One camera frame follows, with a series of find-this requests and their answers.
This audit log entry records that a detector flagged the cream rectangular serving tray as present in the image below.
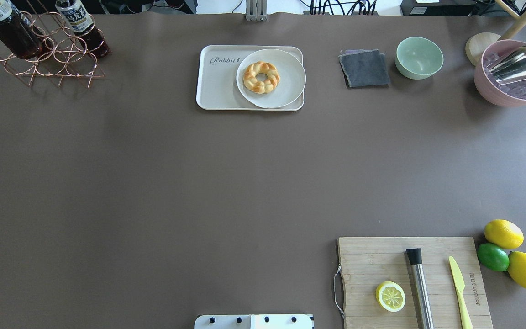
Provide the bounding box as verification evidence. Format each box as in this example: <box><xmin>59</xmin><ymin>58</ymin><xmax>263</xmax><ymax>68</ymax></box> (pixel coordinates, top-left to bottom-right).
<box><xmin>196</xmin><ymin>44</ymin><xmax>304</xmax><ymax>111</ymax></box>

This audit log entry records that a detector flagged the green lime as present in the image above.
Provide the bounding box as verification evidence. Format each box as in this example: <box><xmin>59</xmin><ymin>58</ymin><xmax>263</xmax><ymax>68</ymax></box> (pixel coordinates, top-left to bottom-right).
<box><xmin>477</xmin><ymin>242</ymin><xmax>510</xmax><ymax>271</ymax></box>

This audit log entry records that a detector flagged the white round plate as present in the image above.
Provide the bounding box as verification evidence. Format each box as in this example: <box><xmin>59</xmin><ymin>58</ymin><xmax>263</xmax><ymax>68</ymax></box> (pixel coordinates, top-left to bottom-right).
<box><xmin>236</xmin><ymin>49</ymin><xmax>305</xmax><ymax>108</ymax></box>

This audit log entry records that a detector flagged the round wooden stand base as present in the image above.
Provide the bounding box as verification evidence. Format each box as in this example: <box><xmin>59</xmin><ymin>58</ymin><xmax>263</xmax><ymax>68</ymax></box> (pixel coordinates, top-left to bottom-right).
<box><xmin>465</xmin><ymin>32</ymin><xmax>500</xmax><ymax>65</ymax></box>

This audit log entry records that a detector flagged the halved lemon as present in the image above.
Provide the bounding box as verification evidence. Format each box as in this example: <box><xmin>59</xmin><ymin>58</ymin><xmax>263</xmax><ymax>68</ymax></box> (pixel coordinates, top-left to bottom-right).
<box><xmin>375</xmin><ymin>281</ymin><xmax>405</xmax><ymax>312</ymax></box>

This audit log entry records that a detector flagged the pink ice bowl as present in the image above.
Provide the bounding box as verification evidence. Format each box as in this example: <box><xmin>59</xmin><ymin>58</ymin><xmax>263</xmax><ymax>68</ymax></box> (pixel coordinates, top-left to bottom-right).
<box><xmin>474</xmin><ymin>40</ymin><xmax>526</xmax><ymax>107</ymax></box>

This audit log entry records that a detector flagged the grey folded cloth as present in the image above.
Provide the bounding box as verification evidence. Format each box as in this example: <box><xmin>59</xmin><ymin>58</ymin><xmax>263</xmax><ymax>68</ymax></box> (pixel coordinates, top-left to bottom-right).
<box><xmin>338</xmin><ymin>49</ymin><xmax>390</xmax><ymax>88</ymax></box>

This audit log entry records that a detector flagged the yellow plastic knife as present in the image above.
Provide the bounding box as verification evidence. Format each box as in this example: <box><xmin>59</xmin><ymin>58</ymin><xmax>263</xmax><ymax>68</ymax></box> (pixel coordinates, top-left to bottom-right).
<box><xmin>448</xmin><ymin>256</ymin><xmax>473</xmax><ymax>329</ymax></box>

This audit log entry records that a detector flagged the metal ice scoop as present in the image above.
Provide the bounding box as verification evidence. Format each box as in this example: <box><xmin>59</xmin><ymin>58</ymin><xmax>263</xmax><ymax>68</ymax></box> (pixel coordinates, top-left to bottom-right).
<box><xmin>489</xmin><ymin>45</ymin><xmax>526</xmax><ymax>85</ymax></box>

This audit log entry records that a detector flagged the yellow lemon upper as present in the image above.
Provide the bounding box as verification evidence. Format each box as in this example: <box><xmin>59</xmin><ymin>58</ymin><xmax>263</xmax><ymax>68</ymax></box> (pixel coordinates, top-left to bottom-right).
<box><xmin>484</xmin><ymin>219</ymin><xmax>524</xmax><ymax>249</ymax></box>

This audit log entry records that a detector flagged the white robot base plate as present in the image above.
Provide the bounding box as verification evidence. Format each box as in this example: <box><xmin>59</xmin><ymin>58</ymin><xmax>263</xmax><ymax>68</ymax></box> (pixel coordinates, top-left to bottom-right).
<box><xmin>194</xmin><ymin>314</ymin><xmax>315</xmax><ymax>329</ymax></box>

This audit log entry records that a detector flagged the tea bottle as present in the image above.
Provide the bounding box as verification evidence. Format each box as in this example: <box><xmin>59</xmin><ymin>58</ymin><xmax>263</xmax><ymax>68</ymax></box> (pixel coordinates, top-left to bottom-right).
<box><xmin>0</xmin><ymin>0</ymin><xmax>42</xmax><ymax>59</ymax></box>
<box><xmin>56</xmin><ymin>0</ymin><xmax>110</xmax><ymax>59</ymax></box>

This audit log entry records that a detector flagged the mint green bowl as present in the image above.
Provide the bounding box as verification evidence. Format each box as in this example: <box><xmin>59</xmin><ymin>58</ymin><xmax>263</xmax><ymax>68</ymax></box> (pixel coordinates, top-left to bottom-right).
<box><xmin>395</xmin><ymin>36</ymin><xmax>444</xmax><ymax>80</ymax></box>

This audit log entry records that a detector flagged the steel muddler black tip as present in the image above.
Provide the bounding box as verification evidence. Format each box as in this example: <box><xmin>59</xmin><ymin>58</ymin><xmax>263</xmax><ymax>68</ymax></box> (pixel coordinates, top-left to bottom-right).
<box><xmin>406</xmin><ymin>248</ymin><xmax>435</xmax><ymax>329</ymax></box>

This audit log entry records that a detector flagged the wooden cutting board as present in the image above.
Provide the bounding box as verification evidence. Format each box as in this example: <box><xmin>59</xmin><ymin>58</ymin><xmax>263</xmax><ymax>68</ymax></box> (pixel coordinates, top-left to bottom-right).
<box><xmin>338</xmin><ymin>237</ymin><xmax>493</xmax><ymax>329</ymax></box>

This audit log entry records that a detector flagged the copper wire bottle rack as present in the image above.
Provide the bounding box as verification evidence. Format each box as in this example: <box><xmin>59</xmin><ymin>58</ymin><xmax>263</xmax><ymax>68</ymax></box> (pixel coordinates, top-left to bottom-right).
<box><xmin>0</xmin><ymin>12</ymin><xmax>106</xmax><ymax>88</ymax></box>

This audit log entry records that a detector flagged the braided ring bread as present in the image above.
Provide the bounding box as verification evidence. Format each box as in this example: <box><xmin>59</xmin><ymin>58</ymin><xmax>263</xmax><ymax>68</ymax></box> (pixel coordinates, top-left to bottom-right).
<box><xmin>242</xmin><ymin>62</ymin><xmax>280</xmax><ymax>94</ymax></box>

